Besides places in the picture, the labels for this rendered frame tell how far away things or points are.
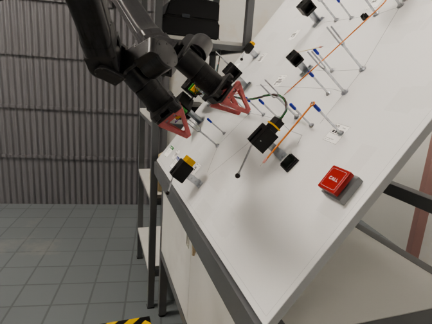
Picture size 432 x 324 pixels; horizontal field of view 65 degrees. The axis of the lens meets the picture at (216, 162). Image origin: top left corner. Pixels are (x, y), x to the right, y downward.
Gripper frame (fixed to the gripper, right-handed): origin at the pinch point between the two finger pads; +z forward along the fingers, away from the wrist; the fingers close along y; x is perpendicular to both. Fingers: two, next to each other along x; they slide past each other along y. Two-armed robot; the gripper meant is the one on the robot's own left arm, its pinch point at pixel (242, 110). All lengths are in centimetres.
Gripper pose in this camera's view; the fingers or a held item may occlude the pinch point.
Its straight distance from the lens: 86.5
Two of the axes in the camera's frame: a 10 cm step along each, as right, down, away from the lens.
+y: -3.3, -0.7, 9.4
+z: 7.5, 5.9, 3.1
